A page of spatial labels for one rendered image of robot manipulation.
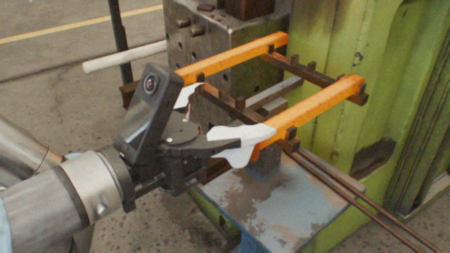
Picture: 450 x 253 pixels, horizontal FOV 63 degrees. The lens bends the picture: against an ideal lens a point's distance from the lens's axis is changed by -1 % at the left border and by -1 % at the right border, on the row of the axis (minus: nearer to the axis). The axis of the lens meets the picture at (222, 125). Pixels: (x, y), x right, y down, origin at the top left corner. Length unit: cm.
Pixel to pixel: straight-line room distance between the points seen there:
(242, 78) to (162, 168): 65
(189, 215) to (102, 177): 128
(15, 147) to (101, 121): 178
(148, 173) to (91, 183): 8
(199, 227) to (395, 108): 90
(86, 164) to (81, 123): 190
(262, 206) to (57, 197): 53
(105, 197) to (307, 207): 54
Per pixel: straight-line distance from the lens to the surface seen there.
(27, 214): 40
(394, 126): 147
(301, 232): 81
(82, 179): 41
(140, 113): 42
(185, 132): 45
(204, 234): 161
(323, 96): 71
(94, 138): 218
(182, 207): 171
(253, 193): 87
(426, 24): 130
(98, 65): 150
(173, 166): 45
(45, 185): 41
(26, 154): 53
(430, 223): 187
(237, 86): 108
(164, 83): 40
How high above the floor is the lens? 130
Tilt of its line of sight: 37 degrees down
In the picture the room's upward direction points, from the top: straight up
